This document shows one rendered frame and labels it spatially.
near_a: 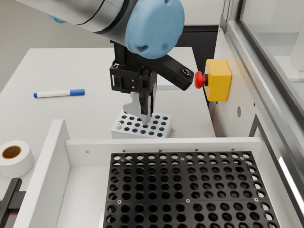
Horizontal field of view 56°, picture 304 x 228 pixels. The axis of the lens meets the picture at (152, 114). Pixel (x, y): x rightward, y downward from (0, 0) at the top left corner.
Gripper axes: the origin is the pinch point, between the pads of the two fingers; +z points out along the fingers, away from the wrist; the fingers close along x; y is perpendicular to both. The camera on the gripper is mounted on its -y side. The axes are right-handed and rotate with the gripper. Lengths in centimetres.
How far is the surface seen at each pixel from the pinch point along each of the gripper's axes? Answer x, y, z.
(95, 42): -183, 101, 81
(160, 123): 0.3, -2.6, 1.3
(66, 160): 20.6, 9.3, -5.6
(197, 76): -7.1, -9.2, -8.0
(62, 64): -23.8, 35.7, 5.1
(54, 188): 27.0, 7.5, -7.0
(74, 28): -209, 135, 81
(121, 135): 5.1, 5.3, 2.5
